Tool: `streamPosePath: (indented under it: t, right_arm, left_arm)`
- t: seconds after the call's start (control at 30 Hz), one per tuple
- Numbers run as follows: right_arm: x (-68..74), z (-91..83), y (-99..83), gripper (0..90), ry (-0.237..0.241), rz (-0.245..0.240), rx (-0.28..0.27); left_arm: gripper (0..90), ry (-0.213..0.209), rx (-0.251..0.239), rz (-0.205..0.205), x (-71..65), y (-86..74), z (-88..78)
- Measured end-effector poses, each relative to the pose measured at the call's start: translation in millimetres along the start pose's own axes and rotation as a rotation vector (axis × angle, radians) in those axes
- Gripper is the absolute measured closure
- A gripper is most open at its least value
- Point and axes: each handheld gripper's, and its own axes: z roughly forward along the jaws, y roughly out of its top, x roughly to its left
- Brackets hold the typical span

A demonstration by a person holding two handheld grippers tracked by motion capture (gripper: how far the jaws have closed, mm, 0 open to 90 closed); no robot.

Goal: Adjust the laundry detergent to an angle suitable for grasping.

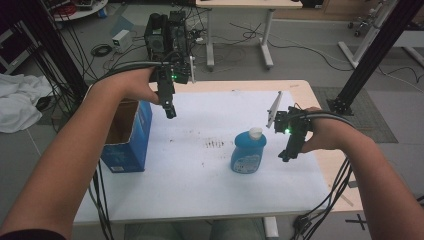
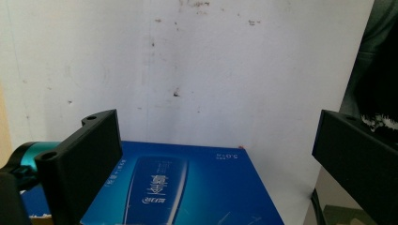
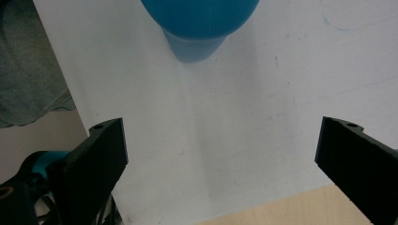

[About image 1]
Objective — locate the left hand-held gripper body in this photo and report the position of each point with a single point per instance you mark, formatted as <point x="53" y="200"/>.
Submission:
<point x="165" y="83"/>

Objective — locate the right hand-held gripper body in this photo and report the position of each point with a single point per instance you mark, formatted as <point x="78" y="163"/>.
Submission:
<point x="293" y="125"/>

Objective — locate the person's left hand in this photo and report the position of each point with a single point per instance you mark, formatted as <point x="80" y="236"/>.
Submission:
<point x="138" y="85"/>

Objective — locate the person's right hand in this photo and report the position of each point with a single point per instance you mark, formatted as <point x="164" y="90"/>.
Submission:
<point x="328" y="131"/>

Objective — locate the blue detergent bottle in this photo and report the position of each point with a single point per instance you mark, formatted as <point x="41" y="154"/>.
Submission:
<point x="247" y="153"/>

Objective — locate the light wooden table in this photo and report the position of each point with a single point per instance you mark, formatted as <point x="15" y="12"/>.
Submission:
<point x="320" y="96"/>

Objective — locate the blue cardboard box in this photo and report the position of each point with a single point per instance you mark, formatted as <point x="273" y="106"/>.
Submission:
<point x="130" y="140"/>

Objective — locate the black computer tower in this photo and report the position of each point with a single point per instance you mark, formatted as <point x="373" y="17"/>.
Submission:
<point x="166" y="35"/>

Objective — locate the small white device box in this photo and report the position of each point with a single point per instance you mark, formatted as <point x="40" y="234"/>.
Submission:
<point x="121" y="40"/>

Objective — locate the grey floor mat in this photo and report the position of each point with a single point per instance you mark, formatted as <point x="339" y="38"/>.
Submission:
<point x="363" y="116"/>

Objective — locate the white paper sheet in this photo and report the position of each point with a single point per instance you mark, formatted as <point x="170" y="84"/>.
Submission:
<point x="200" y="186"/>

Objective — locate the black metal stand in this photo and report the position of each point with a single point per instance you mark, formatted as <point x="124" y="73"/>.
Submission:
<point x="56" y="50"/>
<point x="376" y="58"/>

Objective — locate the white-legged wooden desk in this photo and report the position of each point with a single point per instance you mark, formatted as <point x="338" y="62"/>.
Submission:
<point x="248" y="4"/>

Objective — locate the round white table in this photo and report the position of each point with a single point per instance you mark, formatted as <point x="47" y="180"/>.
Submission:
<point x="78" y="8"/>

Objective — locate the white crumpled cloth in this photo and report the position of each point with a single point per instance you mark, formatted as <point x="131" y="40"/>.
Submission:
<point x="20" y="100"/>

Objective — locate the dark sleeve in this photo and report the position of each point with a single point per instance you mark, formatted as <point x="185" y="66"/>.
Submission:
<point x="31" y="235"/>

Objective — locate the white metal frame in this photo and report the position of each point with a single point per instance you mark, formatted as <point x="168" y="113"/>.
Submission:
<point x="366" y="36"/>

